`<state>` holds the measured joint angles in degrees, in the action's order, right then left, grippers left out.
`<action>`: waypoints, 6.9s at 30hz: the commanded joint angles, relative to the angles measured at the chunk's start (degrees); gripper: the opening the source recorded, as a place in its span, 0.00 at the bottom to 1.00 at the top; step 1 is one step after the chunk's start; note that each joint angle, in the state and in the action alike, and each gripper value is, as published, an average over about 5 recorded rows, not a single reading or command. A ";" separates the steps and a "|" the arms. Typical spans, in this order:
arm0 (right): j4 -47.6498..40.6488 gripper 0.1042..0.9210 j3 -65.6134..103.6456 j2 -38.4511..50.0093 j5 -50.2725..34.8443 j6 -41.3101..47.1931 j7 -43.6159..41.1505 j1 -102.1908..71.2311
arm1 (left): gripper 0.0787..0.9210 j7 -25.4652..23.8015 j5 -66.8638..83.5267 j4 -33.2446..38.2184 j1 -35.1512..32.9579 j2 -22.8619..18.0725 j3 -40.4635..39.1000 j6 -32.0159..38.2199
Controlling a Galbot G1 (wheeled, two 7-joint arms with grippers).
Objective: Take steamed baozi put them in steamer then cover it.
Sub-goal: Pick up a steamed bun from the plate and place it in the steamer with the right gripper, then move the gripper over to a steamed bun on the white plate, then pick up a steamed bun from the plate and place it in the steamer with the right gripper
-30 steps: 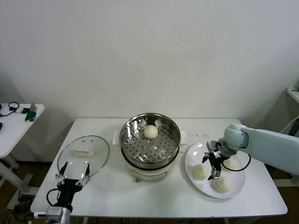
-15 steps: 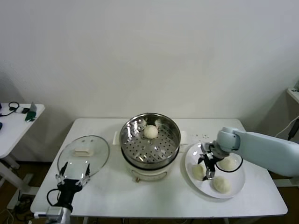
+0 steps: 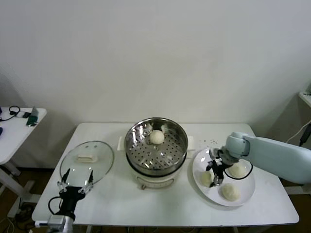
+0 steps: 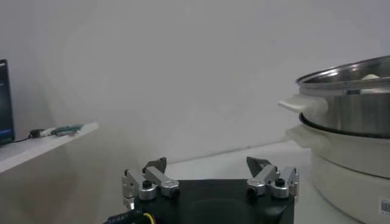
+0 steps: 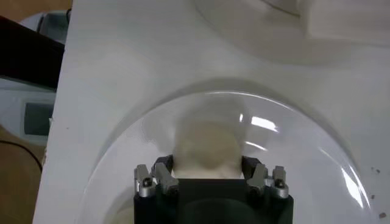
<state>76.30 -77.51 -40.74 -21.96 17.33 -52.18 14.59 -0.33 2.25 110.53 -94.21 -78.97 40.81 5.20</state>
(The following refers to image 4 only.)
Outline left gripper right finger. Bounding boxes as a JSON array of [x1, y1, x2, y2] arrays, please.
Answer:
[[246, 156, 300, 200]]

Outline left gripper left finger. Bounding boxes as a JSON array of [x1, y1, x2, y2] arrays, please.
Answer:
[[121, 156, 180, 211]]

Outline steel steamer basket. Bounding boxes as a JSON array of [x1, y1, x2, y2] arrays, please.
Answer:
[[277, 54, 390, 139]]

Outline white electric pot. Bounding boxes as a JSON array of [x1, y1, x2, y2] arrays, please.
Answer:
[[285, 124, 390, 224]]

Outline white side table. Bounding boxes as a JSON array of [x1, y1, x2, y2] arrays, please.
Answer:
[[0, 121, 100, 176]]

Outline black monitor screen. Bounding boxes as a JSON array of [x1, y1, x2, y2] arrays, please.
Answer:
[[0, 58, 15, 146]]

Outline black cable on side table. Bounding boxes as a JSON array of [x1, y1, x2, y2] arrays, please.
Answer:
[[0, 128, 44, 147]]

